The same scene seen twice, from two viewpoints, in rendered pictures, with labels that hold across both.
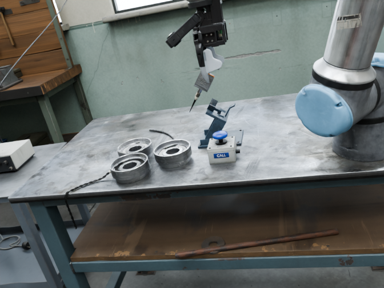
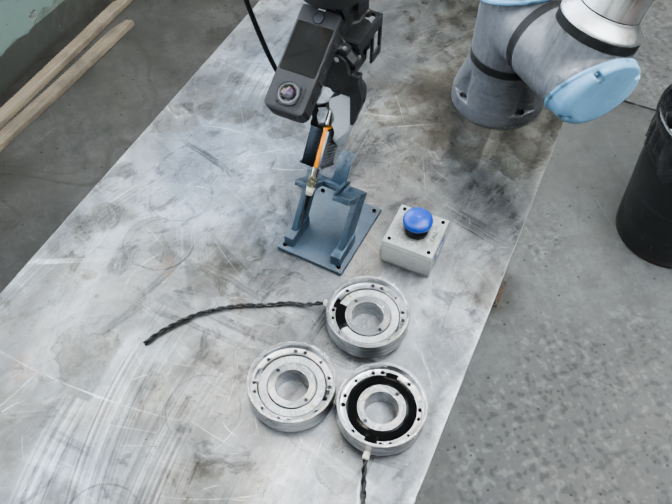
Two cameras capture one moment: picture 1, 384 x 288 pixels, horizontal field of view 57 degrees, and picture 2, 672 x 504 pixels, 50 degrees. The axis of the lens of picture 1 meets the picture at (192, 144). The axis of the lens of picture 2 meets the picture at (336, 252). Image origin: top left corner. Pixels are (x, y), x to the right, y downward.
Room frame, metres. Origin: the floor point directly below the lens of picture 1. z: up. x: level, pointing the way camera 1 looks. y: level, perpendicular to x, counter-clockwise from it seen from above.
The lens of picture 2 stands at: (0.85, 0.53, 1.60)
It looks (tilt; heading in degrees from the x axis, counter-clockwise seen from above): 54 degrees down; 280
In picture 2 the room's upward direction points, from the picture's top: 1 degrees clockwise
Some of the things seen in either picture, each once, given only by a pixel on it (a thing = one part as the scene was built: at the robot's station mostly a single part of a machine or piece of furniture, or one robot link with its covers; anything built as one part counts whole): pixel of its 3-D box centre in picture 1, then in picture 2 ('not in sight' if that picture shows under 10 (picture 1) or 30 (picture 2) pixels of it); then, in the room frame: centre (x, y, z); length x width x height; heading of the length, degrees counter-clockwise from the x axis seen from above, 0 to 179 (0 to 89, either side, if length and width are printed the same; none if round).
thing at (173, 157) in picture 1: (173, 154); (367, 318); (0.90, 0.06, 0.82); 0.10 x 0.10 x 0.04
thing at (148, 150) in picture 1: (135, 151); (292, 388); (0.97, 0.17, 0.82); 0.10 x 0.10 x 0.04
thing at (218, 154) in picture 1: (224, 149); (416, 236); (0.85, -0.08, 0.82); 0.08 x 0.07 x 0.05; 76
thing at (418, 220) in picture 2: (220, 140); (416, 228); (0.85, -0.08, 0.85); 0.04 x 0.04 x 0.05
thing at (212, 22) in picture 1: (207, 24); (335, 24); (0.97, -0.10, 1.14); 0.09 x 0.08 x 0.12; 74
